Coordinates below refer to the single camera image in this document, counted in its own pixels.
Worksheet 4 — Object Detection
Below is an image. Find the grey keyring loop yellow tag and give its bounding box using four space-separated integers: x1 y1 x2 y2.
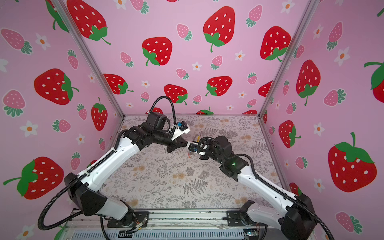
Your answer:
187 135 201 158

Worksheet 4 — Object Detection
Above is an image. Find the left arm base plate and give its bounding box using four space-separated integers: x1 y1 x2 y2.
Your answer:
107 211 150 228

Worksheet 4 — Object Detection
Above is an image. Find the aluminium frame rail front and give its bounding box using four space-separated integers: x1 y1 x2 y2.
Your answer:
56 207 286 240

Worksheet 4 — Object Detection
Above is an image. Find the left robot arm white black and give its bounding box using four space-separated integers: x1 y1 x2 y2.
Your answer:
65 113 190 226

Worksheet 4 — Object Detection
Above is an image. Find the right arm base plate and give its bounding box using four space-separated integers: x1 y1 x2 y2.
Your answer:
223 210 267 227

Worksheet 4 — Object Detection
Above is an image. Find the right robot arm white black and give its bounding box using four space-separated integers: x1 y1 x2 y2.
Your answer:
187 136 319 240

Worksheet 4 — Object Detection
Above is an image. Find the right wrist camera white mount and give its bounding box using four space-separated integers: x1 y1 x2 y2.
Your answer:
187 142 205 156

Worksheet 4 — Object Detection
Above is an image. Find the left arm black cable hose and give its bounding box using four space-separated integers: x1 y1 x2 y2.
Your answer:
37 95 178 231

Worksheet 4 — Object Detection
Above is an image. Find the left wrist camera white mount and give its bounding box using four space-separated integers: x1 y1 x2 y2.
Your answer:
171 121 191 141

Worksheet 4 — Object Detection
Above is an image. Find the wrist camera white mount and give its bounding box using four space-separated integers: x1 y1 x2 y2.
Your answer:
187 142 205 156
171 121 191 141

